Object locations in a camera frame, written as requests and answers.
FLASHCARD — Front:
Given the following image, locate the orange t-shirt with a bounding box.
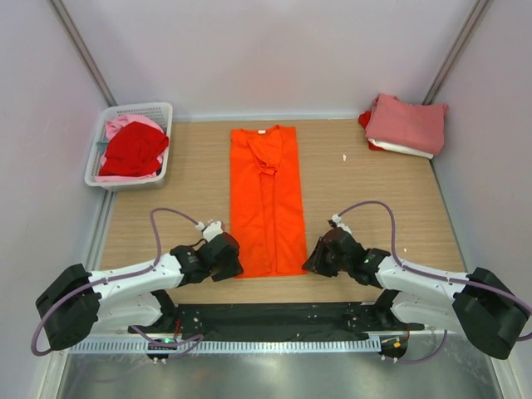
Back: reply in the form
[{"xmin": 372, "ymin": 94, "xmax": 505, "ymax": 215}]
[{"xmin": 229, "ymin": 125, "xmax": 308, "ymax": 278}]

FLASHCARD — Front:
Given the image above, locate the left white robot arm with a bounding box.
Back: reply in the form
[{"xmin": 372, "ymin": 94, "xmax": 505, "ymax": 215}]
[{"xmin": 36, "ymin": 233, "xmax": 244, "ymax": 351}]

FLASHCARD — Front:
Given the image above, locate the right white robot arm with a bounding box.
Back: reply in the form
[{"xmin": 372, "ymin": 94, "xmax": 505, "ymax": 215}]
[{"xmin": 303, "ymin": 227, "xmax": 531, "ymax": 360}]

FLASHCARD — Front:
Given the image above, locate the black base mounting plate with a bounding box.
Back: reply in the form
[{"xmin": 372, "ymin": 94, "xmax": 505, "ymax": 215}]
[{"xmin": 140, "ymin": 302, "xmax": 425, "ymax": 342}]

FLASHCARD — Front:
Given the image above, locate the folded red t-shirt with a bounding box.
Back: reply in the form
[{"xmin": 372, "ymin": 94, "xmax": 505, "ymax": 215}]
[{"xmin": 358, "ymin": 110, "xmax": 372, "ymax": 130}]

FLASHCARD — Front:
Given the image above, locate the red t-shirt in basket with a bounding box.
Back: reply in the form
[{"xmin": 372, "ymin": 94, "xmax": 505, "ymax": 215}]
[{"xmin": 99, "ymin": 121, "xmax": 170, "ymax": 177}]

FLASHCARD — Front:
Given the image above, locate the grey plastic laundry basket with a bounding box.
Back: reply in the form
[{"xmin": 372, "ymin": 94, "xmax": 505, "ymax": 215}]
[{"xmin": 85, "ymin": 102, "xmax": 173, "ymax": 191}]

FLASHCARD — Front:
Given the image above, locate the folded pink t-shirt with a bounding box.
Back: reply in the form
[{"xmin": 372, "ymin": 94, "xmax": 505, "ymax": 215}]
[{"xmin": 364, "ymin": 93, "xmax": 449, "ymax": 158}]

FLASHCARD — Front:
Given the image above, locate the pink t-shirt in basket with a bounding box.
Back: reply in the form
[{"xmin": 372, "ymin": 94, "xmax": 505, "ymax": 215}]
[{"xmin": 95, "ymin": 114, "xmax": 166, "ymax": 182}]

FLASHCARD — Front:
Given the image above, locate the left arm white wrist camera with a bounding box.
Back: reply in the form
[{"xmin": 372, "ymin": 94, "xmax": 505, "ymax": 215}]
[{"xmin": 195, "ymin": 220, "xmax": 224, "ymax": 242}]

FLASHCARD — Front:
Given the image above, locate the arm white wrist camera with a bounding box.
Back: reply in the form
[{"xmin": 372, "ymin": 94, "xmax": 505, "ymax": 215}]
[
  {"xmin": 195, "ymin": 220, "xmax": 224, "ymax": 242},
  {"xmin": 328, "ymin": 214, "xmax": 352, "ymax": 234}
]

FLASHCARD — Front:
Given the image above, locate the right arm white wrist camera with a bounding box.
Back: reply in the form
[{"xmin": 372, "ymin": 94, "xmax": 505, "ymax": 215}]
[{"xmin": 328, "ymin": 214, "xmax": 352, "ymax": 234}]

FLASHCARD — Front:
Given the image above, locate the white cable duct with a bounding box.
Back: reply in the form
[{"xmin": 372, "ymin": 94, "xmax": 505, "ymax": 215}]
[{"xmin": 69, "ymin": 336, "xmax": 382, "ymax": 355}]

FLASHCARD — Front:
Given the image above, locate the aluminium frame rail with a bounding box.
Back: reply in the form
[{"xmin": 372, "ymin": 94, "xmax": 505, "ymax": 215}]
[{"xmin": 49, "ymin": 299, "xmax": 506, "ymax": 340}]

